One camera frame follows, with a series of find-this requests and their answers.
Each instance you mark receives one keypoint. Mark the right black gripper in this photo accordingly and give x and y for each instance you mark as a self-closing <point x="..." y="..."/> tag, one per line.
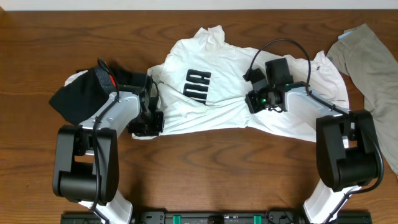
<point x="250" y="98"/>

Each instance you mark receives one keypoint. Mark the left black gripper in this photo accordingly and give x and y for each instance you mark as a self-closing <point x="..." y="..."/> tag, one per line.
<point x="148" y="123"/>

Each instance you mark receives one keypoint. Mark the white printed t-shirt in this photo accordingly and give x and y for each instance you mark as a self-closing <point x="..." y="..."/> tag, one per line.
<point x="201" y="88"/>

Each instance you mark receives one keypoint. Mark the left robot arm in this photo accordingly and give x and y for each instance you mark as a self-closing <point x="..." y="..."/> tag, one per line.
<point x="86" y="157"/>

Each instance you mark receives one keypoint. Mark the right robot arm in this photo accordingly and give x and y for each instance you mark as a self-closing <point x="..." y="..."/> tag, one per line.
<point x="349" y="160"/>

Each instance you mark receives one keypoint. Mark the black shorts red waistband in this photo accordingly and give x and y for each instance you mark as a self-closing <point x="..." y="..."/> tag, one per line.
<point x="88" y="92"/>

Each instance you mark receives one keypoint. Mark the grey khaki garment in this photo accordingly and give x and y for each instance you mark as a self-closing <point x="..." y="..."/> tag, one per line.
<point x="360" y="54"/>

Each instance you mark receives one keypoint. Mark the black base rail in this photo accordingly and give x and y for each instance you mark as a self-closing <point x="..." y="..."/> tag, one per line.
<point x="217" y="217"/>

